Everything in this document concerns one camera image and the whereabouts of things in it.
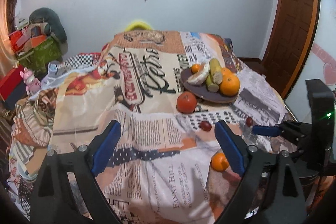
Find dark grey round plate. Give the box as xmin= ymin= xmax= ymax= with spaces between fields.
xmin=180 ymin=65 xmax=239 ymax=104

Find light blue cloth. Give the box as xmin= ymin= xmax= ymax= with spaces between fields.
xmin=41 ymin=61 xmax=77 ymax=86

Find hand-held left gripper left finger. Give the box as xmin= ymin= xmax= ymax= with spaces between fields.
xmin=29 ymin=120 xmax=122 ymax=224

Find red flat box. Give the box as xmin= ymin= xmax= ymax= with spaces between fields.
xmin=0 ymin=65 xmax=27 ymax=102

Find orange box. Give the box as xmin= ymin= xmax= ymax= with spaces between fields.
xmin=24 ymin=34 xmax=51 ymax=48

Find peeled pomelo piece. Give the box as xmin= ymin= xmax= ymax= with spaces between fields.
xmin=186 ymin=63 xmax=211 ymax=85

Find printed newspaper pattern blanket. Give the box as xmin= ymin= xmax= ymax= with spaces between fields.
xmin=49 ymin=30 xmax=292 ymax=224

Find yellow curved object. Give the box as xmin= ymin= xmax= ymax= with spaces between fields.
xmin=124 ymin=20 xmax=154 ymax=32

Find green patterned bag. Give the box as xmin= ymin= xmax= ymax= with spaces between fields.
xmin=16 ymin=36 xmax=64 ymax=75

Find corn cob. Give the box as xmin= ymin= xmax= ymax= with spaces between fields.
xmin=205 ymin=74 xmax=220 ymax=93
xmin=209 ymin=58 xmax=224 ymax=84

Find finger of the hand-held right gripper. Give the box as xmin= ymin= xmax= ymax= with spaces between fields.
xmin=251 ymin=120 xmax=313 ymax=147

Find red tomato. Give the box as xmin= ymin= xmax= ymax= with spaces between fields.
xmin=176 ymin=91 xmax=197 ymax=113

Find black white checkered cloth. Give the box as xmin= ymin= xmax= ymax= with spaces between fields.
xmin=64 ymin=53 xmax=103 ymax=69

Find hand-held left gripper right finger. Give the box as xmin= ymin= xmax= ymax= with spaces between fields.
xmin=214 ymin=120 xmax=307 ymax=224

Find brown wooden door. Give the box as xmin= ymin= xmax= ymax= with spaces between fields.
xmin=261 ymin=0 xmax=320 ymax=98

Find striped patterned bedding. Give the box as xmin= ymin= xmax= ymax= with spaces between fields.
xmin=7 ymin=88 xmax=59 ymax=184

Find red gift boxes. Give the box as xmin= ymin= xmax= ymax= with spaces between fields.
xmin=8 ymin=28 xmax=30 ymax=52

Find brown and orange curtain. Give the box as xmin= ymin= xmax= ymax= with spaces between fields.
xmin=0 ymin=0 xmax=25 ymax=75

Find pink bunny toy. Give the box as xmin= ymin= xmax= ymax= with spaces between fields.
xmin=23 ymin=68 xmax=43 ymax=96

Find grey plush pillow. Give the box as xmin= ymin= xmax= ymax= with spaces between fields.
xmin=28 ymin=7 xmax=68 ymax=43

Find blue chair back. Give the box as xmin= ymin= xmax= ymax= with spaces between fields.
xmin=223 ymin=38 xmax=235 ymax=52

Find white wardrobe door with hearts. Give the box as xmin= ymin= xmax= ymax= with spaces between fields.
xmin=284 ymin=0 xmax=336 ymax=119

